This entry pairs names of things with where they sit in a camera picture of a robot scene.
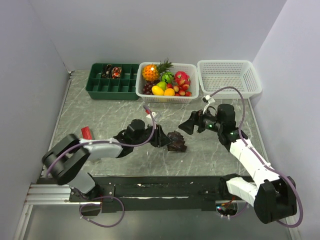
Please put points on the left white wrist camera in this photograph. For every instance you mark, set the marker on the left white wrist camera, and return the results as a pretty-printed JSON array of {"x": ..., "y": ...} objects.
[{"x": 154, "y": 116}]

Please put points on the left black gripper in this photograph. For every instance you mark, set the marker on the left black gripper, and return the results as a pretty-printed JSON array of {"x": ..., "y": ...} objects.
[{"x": 160, "y": 138}]

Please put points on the toy pineapple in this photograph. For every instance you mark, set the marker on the toy pineapple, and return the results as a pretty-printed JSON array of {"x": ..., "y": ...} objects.
[{"x": 152, "y": 72}]

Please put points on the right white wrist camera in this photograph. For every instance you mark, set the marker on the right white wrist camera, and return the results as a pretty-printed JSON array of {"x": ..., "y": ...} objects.
[{"x": 208, "y": 99}]

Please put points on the green compartment tray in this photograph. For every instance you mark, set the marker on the green compartment tray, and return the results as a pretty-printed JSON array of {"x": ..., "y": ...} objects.
[{"x": 123, "y": 88}]

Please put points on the toy watermelon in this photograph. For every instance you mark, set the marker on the toy watermelon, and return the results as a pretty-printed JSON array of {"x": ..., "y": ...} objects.
[{"x": 167, "y": 77}]

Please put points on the aluminium frame rail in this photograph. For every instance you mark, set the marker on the aluminium frame rail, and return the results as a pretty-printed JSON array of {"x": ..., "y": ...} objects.
[{"x": 48, "y": 194}]

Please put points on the toy yellow mango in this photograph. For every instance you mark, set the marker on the toy yellow mango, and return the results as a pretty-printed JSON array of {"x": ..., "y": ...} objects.
[{"x": 157, "y": 91}]

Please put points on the brown floral necktie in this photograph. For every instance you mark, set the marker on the brown floral necktie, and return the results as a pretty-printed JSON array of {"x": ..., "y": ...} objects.
[{"x": 178, "y": 142}]

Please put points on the toy green apple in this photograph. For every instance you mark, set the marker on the toy green apple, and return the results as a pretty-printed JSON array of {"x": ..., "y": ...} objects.
[{"x": 162, "y": 85}]

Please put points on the dark rolled tie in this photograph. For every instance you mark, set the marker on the dark rolled tie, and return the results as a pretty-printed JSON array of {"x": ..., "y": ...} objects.
[{"x": 106, "y": 71}]

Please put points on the toy purple grapes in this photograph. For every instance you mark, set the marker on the toy purple grapes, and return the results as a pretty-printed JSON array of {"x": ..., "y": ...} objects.
[{"x": 147, "y": 89}]

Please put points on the red toothpaste box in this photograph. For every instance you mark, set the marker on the red toothpaste box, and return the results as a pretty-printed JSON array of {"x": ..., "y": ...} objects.
[{"x": 87, "y": 134}]

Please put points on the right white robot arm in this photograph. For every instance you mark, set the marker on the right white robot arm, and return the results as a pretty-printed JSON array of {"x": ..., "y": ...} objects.
[{"x": 271, "y": 195}]

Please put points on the red patterned rolled tie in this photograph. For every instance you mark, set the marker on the red patterned rolled tie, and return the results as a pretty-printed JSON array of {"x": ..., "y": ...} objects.
[{"x": 116, "y": 72}]

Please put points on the empty white basket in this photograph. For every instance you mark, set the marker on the empty white basket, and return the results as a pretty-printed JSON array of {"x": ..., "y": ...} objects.
[{"x": 240, "y": 74}]

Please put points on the toy orange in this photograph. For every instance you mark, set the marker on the toy orange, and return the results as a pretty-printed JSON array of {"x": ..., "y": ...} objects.
[{"x": 169, "y": 92}]

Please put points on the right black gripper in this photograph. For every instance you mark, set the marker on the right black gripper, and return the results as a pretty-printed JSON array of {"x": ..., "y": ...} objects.
[{"x": 197, "y": 118}]

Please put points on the white fruit basket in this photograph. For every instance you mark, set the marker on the white fruit basket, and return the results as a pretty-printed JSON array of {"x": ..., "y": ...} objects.
[{"x": 192, "y": 90}]

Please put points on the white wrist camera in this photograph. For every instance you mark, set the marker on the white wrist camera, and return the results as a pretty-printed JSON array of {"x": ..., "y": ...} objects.
[
  {"x": 154, "y": 116},
  {"x": 208, "y": 99}
]

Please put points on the toy dragon fruit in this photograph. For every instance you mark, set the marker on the toy dragon fruit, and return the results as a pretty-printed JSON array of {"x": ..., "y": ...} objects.
[{"x": 182, "y": 78}]

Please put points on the toy strawberry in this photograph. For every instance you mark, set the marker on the toy strawberry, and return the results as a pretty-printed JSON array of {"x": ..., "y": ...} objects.
[{"x": 182, "y": 92}]

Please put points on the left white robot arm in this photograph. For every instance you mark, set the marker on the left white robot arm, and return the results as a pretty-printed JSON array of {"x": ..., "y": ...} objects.
[{"x": 65, "y": 160}]

